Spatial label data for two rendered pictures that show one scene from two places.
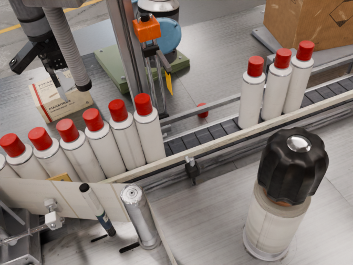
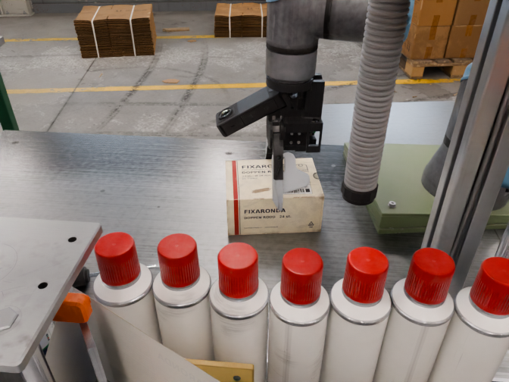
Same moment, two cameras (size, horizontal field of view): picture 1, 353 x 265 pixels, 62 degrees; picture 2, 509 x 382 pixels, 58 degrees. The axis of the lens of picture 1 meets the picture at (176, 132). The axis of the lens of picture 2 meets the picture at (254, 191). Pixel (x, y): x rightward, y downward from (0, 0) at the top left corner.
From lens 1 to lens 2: 0.25 m
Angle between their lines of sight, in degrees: 20
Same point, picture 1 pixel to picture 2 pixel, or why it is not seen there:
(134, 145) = (423, 369)
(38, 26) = (295, 65)
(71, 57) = (371, 125)
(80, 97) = (304, 211)
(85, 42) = (332, 126)
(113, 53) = not seen: hidden behind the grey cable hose
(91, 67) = (331, 167)
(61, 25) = (390, 49)
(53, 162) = (239, 333)
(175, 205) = not seen: outside the picture
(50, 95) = (256, 189)
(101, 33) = not seen: hidden behind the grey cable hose
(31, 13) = (295, 41)
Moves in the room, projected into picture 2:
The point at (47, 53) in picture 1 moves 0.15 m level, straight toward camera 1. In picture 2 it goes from (285, 117) to (297, 168)
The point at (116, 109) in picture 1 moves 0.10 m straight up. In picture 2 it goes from (434, 273) to (469, 162)
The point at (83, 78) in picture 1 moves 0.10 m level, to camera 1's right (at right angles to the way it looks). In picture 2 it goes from (369, 177) to (487, 200)
